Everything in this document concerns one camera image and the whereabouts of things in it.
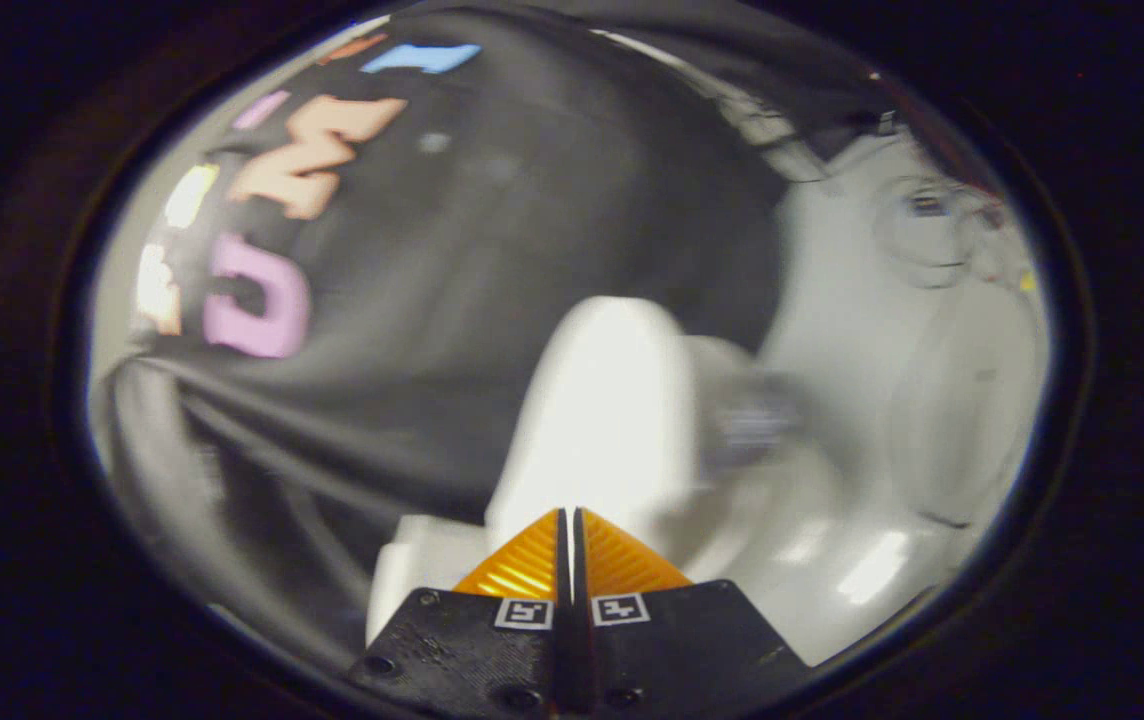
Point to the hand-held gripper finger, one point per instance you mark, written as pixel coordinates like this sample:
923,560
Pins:
562,600
582,600

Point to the white toilet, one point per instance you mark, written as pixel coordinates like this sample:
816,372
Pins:
422,570

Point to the black backdrop cloth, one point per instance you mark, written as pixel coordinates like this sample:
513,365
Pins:
532,200

